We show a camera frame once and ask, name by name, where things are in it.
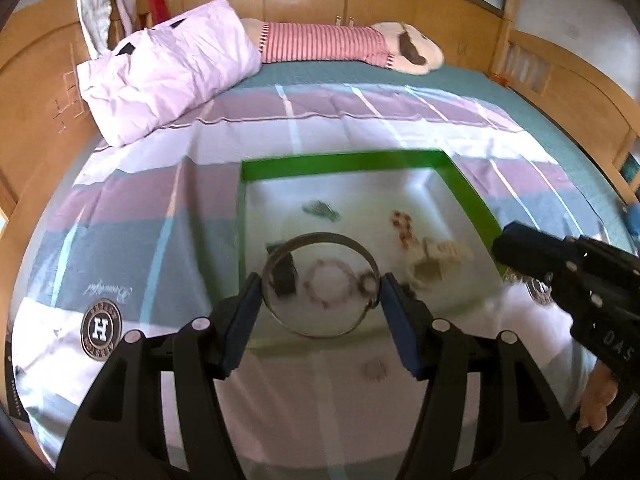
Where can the red item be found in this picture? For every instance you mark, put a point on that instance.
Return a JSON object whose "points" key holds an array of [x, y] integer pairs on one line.
{"points": [[157, 7]]}

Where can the person's right hand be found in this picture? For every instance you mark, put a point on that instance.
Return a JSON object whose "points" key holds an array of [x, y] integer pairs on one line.
{"points": [[597, 395]]}

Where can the pink pillow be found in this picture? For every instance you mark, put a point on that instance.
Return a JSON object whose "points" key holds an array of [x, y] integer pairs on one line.
{"points": [[165, 70]]}

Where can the grey cloth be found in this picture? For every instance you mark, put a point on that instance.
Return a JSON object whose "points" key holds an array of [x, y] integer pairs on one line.
{"points": [[95, 15]]}

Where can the white tray green rim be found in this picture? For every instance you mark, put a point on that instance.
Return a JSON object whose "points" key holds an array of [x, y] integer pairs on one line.
{"points": [[350, 160]]}

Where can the striped plush toy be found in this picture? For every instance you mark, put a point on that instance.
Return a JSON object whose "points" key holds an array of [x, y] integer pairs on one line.
{"points": [[325, 42]]}

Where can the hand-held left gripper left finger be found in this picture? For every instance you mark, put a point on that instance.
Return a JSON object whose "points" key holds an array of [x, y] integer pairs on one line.
{"points": [[242, 322]]}

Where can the wooden footboard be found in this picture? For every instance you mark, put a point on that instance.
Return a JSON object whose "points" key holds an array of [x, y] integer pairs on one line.
{"points": [[575, 90]]}

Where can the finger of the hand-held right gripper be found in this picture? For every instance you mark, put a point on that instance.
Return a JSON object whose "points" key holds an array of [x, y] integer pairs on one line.
{"points": [[530, 250]]}

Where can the pink cloth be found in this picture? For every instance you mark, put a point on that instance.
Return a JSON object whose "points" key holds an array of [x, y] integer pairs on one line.
{"points": [[125, 2]]}

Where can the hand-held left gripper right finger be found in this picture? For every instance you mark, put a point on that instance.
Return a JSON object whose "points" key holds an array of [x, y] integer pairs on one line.
{"points": [[400, 327]]}

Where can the wooden headboard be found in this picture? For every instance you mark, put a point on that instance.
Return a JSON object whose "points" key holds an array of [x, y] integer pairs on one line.
{"points": [[35, 85]]}

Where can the pink grey patterned bed sheet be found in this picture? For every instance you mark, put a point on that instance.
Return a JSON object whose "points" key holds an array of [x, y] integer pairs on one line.
{"points": [[150, 185]]}

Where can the teal bed cover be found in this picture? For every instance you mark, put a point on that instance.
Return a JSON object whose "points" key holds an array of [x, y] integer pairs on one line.
{"points": [[500, 105]]}

